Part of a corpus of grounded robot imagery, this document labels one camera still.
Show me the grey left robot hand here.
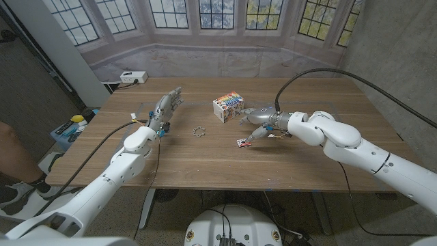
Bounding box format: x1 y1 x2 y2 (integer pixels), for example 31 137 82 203
147 86 184 137

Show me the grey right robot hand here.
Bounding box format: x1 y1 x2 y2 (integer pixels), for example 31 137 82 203
238 106 293 144

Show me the colourful printed cardboard box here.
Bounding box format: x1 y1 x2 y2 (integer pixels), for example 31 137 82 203
212 90 246 124

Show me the white power strip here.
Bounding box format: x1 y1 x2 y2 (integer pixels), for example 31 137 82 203
119 70 149 85

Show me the printed window backdrop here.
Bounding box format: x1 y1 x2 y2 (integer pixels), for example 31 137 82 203
42 0 366 83

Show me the grey table leg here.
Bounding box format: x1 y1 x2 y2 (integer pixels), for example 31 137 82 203
137 188 157 230
310 191 334 236

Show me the black remote control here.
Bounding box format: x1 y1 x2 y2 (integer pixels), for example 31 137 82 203
55 120 74 135

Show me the blue storage bin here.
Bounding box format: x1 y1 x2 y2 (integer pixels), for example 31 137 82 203
50 114 90 151

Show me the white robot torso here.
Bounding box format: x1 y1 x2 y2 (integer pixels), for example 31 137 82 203
184 204 283 246

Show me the person's bare leg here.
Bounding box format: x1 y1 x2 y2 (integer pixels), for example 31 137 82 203
0 121 44 184

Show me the grey and black sneaker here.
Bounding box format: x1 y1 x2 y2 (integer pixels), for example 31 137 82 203
0 180 81 216

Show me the black power strip cord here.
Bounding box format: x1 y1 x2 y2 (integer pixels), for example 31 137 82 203
111 79 139 92

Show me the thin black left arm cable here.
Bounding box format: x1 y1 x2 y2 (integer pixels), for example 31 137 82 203
132 136 162 241

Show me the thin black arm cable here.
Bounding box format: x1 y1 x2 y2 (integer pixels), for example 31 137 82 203
337 161 437 237
132 136 162 241

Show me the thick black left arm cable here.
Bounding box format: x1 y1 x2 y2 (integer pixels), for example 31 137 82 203
32 118 148 218

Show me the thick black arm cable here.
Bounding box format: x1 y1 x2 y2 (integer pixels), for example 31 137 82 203
274 68 437 129
32 118 148 218

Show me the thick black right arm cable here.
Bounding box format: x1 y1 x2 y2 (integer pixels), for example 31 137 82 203
274 68 437 129

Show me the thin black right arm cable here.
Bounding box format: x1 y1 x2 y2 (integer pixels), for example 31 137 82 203
337 161 437 237

